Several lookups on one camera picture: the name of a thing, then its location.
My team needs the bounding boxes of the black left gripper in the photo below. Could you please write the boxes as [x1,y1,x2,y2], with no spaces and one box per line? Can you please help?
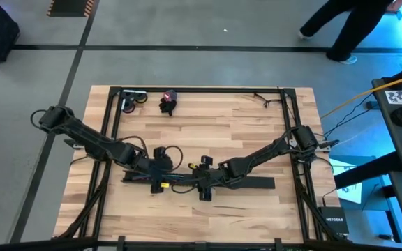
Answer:
[148,146,174,195]

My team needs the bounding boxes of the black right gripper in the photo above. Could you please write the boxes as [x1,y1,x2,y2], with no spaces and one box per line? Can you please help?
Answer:
[195,155,223,202]

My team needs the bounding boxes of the black slotted cable raceway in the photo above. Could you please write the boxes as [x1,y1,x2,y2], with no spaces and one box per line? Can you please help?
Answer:
[121,169,204,185]

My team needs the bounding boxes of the white paper sheet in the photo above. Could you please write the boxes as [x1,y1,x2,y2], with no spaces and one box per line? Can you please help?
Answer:
[329,158,363,205]

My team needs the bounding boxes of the black cart leg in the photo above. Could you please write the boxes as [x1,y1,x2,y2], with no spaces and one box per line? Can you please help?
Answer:
[333,151,399,190]

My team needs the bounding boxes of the hazard striped floor mat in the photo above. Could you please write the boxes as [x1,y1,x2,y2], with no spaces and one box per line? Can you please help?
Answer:
[46,0,96,18]

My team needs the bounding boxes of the grey equipment cart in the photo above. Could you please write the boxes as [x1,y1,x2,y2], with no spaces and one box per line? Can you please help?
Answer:
[371,78,402,251]

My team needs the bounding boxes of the person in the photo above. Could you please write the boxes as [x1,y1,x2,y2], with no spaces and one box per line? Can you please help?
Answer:
[297,0,402,66]

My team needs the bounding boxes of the black aluminium table frame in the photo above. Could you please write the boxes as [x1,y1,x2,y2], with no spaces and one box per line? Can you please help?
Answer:
[52,85,349,245]

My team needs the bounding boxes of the tangled thin wire bundle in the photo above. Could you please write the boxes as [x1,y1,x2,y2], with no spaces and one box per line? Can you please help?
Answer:
[253,91,283,108]

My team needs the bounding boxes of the black front rail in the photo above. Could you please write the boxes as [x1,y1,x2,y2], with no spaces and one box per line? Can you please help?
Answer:
[0,236,402,251]

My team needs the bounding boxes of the black Netgear network switch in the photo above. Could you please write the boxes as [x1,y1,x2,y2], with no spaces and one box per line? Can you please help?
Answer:
[318,206,350,238]

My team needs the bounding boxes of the yellow hanging cable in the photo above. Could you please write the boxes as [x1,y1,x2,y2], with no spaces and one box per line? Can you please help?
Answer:
[321,72,402,119]

